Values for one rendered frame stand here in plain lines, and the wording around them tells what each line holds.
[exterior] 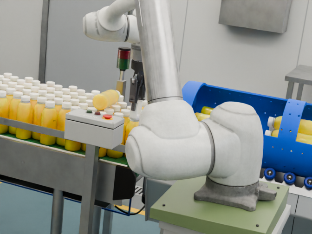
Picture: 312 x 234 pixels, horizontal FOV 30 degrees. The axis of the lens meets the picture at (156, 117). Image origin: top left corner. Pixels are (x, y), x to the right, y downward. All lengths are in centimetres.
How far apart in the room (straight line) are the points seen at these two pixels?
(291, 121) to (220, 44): 364
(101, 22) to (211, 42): 368
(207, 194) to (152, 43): 46
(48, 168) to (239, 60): 356
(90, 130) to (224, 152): 72
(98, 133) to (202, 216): 69
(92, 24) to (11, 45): 473
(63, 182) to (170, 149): 96
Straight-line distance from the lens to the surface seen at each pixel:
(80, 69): 637
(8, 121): 251
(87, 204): 231
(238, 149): 161
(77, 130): 219
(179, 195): 172
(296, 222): 227
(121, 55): 280
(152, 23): 163
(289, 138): 216
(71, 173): 239
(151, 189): 238
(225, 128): 160
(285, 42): 561
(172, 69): 161
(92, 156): 223
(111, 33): 217
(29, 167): 249
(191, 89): 228
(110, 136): 214
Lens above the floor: 171
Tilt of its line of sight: 16 degrees down
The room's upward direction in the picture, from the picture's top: 7 degrees clockwise
